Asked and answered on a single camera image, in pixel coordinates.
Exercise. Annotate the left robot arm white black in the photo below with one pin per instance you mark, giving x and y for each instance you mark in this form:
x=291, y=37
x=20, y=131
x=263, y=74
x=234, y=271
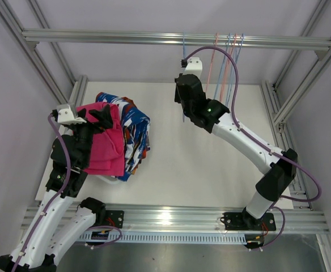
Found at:
x=43, y=246

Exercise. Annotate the pink trousers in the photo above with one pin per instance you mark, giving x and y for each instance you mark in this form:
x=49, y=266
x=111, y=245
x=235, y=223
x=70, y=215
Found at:
x=107, y=153

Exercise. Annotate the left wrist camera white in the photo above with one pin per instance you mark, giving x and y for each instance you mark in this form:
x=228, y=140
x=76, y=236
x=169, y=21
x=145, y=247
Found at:
x=66, y=114

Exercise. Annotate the right aluminium frame post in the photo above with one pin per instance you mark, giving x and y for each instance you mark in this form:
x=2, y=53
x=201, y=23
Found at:
x=300, y=108

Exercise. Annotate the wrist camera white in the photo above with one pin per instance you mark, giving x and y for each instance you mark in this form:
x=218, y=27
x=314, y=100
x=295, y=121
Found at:
x=66, y=114
x=192, y=66

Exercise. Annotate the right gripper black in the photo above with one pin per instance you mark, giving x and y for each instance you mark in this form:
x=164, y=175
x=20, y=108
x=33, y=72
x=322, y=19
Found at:
x=176, y=97

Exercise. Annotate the aluminium hanging rail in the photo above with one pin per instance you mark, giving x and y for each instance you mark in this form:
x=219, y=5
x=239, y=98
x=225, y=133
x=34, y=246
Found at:
x=187, y=39

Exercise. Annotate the blue white patterned trousers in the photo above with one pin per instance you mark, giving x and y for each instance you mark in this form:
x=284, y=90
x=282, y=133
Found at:
x=113, y=99

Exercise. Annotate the orange patterned trousers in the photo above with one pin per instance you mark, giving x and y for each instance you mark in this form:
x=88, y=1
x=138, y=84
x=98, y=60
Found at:
x=136, y=131

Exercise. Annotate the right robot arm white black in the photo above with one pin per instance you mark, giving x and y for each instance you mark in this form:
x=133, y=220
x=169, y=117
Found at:
x=277, y=166

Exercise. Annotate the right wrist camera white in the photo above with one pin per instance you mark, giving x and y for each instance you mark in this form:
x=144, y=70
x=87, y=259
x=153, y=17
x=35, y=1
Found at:
x=192, y=66

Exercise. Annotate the slotted cable duct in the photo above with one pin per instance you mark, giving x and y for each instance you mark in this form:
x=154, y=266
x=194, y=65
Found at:
x=164, y=237

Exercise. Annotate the aluminium frame post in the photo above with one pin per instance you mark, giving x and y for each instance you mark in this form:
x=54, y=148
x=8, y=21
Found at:
x=300, y=108
x=15, y=28

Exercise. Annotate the left aluminium frame post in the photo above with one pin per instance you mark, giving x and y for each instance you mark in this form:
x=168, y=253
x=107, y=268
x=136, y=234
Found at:
x=15, y=28

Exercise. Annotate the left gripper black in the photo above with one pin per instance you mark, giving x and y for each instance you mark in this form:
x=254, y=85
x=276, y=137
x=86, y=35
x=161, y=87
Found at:
x=104, y=116

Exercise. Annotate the pink hanger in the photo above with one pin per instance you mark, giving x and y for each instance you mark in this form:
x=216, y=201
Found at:
x=230, y=50
x=212, y=61

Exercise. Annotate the white plastic basket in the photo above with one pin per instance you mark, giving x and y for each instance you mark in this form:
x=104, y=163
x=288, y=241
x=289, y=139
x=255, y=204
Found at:
x=108, y=179

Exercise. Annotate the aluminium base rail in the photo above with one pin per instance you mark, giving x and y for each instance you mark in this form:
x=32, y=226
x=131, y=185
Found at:
x=148, y=218

